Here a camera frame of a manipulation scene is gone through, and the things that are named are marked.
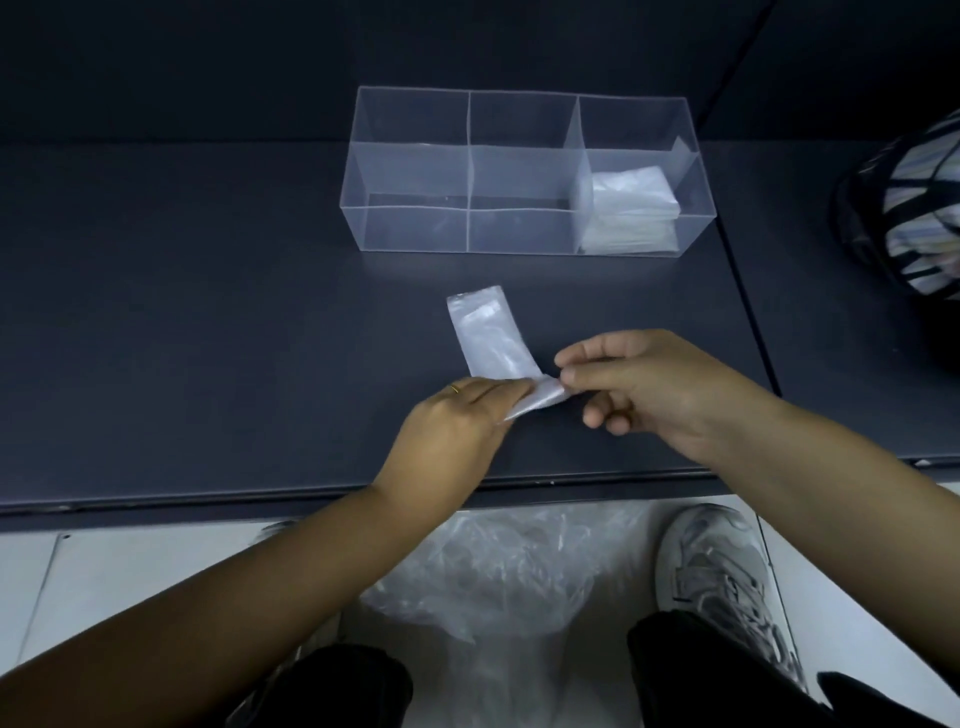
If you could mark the person's right hand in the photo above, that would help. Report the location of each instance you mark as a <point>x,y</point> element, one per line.
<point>675,390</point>

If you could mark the person's left hand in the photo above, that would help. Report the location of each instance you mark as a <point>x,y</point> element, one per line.
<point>450,442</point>

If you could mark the clear plastic bag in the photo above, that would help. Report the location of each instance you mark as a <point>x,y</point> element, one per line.
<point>491,337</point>

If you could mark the pile of plastic bags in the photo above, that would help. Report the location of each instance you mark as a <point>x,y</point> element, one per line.
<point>495,577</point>

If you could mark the stack of plastic bags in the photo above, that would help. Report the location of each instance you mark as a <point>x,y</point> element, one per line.
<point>634,217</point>

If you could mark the clear three-compartment plastic box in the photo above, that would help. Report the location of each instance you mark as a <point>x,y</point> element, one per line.
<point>405,187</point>

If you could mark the person's left forearm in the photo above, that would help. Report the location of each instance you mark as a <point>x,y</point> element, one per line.
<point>180,630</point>

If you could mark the person's right forearm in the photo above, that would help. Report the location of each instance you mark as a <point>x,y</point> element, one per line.
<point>847,510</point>

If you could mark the person's right grey shoe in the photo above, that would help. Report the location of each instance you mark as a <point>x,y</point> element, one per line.
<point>727,577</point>

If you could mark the person's grey shoe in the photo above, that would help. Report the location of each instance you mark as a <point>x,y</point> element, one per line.
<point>315,637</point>
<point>727,577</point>

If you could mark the person's left grey shoe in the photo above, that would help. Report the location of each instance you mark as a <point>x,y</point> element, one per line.
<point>315,637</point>

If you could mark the black white striped tote bag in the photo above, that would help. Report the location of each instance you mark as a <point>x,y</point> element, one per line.
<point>900,217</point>

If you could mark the black trousers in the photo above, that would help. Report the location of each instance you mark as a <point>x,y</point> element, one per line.
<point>712,675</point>

